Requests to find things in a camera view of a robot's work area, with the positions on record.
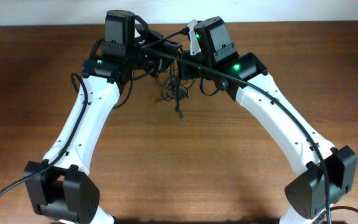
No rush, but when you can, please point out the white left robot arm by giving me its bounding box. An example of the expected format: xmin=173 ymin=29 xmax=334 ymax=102
xmin=24 ymin=10 xmax=182 ymax=223

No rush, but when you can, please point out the black USB-A cable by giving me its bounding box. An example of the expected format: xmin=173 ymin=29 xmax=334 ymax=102
xmin=154 ymin=60 xmax=195 ymax=121

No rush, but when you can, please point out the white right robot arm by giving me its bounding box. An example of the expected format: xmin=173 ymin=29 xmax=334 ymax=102
xmin=179 ymin=16 xmax=357 ymax=223

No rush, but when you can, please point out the black thin plug cable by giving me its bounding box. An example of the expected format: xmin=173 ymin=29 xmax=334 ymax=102
xmin=154 ymin=60 xmax=197 ymax=102

